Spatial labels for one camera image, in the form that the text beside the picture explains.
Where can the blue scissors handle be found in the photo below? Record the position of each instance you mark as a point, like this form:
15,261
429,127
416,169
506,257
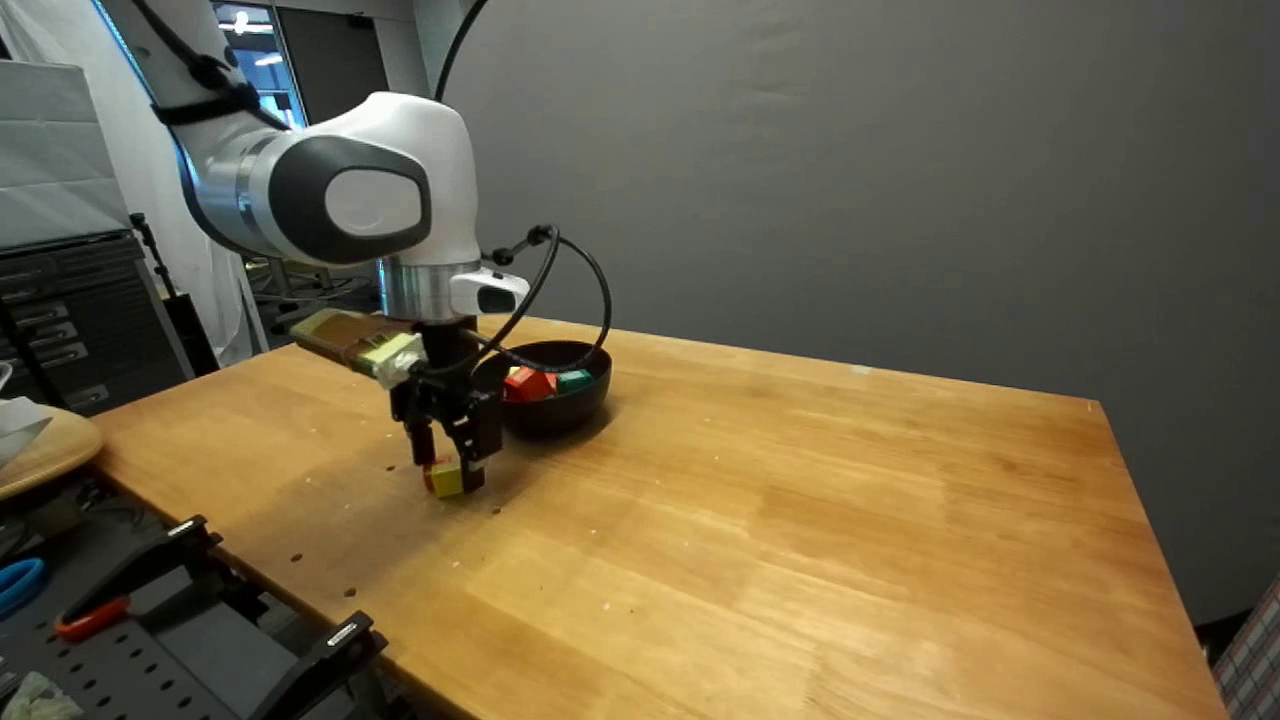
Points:
21,580

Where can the round wooden board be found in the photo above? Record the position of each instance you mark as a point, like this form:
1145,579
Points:
61,447

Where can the large green cube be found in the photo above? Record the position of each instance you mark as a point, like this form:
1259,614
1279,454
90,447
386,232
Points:
572,376

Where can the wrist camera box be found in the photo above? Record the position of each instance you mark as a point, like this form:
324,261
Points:
371,346

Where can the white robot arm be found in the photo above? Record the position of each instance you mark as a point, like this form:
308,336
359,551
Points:
386,183

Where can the black bowl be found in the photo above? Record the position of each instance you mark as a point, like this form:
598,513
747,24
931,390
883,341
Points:
565,409

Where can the red cube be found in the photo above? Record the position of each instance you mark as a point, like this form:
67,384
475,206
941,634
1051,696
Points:
530,384

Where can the grey equipment cabinet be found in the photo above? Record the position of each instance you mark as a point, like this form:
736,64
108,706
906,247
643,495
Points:
76,309

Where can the black clamp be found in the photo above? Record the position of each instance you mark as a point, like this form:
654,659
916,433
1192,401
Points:
321,668

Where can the yellow-green cube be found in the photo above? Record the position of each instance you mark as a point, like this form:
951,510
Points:
446,481

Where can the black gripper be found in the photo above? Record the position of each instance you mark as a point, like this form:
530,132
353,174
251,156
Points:
451,393

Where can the orange-handled clamp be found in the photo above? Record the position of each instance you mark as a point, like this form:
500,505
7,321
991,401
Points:
106,601

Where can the black perforated side board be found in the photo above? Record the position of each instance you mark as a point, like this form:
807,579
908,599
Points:
204,640

